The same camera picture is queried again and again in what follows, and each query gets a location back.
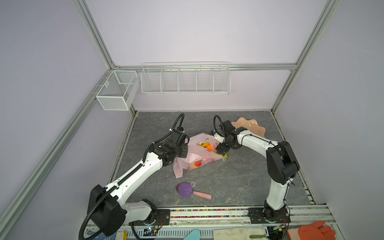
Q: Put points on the small red peach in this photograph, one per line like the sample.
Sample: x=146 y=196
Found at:
x=197 y=164

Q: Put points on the beige scalloped fruit bowl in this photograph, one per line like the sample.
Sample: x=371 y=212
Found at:
x=251 y=125

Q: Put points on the purple pink spatula brush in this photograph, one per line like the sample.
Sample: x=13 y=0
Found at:
x=185 y=190

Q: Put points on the teal tool handle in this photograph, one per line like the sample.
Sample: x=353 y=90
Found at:
x=193 y=235

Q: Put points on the small white wire basket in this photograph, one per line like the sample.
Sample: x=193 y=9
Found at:
x=118 y=91

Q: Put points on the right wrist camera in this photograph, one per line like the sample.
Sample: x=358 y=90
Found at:
x=219 y=137

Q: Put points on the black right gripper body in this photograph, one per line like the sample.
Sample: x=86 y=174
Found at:
x=224 y=146

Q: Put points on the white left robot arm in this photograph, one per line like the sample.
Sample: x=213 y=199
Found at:
x=108 y=209

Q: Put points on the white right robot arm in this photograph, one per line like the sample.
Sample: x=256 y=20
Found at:
x=282 y=166

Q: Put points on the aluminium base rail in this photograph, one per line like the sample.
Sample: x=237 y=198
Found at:
x=237 y=216

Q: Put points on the orange rubber glove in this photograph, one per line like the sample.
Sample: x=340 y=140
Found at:
x=314 y=231

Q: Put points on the beige cloth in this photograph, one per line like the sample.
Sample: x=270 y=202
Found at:
x=240 y=234

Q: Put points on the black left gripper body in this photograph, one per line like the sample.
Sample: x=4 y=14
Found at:
x=181 y=152

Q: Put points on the pink plastic bag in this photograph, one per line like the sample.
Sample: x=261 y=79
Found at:
x=197 y=153

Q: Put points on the long white wire shelf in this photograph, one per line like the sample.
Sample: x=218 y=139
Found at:
x=186 y=78

